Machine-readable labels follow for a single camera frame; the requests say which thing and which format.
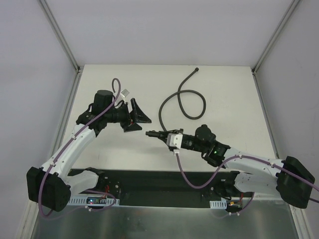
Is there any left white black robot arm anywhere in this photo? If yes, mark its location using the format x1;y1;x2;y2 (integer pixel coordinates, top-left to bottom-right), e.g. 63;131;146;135
26;90;152;212

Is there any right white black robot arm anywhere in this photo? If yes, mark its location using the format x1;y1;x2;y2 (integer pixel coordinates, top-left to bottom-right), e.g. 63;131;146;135
156;124;319;209

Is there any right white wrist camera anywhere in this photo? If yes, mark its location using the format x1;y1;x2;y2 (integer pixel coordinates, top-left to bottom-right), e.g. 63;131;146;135
166;133;183;155

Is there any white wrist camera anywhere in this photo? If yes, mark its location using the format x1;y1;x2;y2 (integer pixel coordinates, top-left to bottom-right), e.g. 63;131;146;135
166;133;183;155
120;89;130;102

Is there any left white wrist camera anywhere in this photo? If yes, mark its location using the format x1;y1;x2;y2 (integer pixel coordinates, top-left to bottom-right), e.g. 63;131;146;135
120;89;130;102

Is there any left aluminium frame post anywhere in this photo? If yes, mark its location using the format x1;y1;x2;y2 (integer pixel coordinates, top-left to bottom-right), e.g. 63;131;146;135
37;0;84;73

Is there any aluminium frame post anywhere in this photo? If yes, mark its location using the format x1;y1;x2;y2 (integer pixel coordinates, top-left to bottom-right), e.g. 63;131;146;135
251;0;302;74
37;0;84;73

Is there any right white slotted cable duct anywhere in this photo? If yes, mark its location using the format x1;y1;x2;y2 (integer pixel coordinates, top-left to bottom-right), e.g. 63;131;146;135
209;199;227;210

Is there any white slotted cable duct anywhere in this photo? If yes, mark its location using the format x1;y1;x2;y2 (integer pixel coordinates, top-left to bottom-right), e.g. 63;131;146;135
209;199;227;210
67;196;120;207

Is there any left white slotted cable duct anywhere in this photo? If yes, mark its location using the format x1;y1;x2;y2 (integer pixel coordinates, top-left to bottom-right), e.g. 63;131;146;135
67;196;120;207

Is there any right aluminium frame post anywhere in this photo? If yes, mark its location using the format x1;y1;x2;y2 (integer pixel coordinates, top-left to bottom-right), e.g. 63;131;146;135
251;0;302;74

